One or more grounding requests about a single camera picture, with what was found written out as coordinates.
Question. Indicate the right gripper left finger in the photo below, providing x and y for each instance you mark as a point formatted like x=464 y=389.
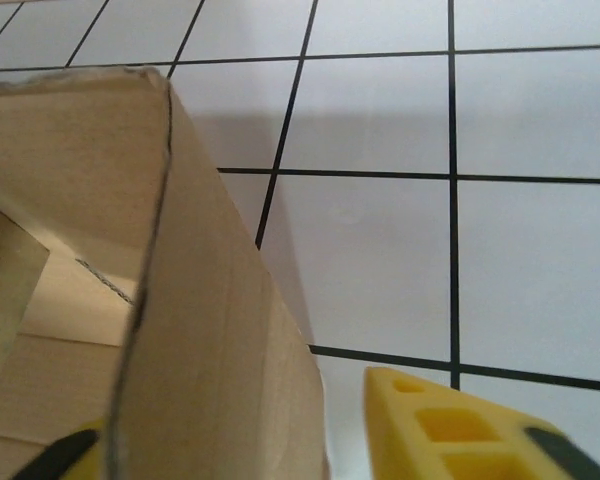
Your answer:
x=75 y=450

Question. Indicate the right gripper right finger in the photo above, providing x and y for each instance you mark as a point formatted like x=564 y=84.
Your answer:
x=455 y=440

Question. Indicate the brown cardboard paper box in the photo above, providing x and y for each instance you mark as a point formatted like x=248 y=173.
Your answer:
x=205 y=300

